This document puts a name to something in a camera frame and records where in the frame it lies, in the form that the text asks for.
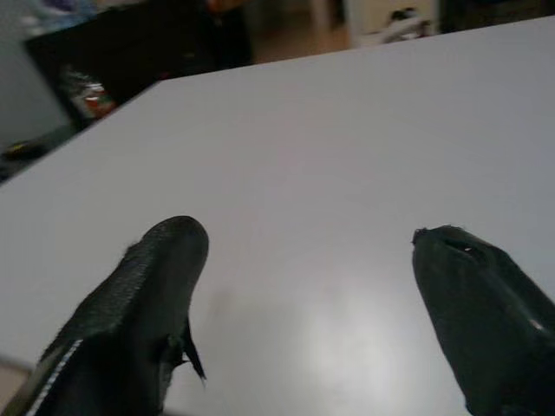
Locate colourful packaged items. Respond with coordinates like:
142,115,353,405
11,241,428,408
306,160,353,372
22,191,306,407
60,64,117,122

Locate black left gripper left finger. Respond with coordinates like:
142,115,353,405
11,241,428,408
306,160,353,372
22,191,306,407
0,215,210,416

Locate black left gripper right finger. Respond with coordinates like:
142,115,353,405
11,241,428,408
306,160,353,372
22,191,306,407
410,224,555,416

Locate white furniture piece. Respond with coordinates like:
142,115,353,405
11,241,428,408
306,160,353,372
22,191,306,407
342,0,441,49

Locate black cabinet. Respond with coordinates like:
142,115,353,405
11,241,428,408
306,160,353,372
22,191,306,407
23,0,255,131

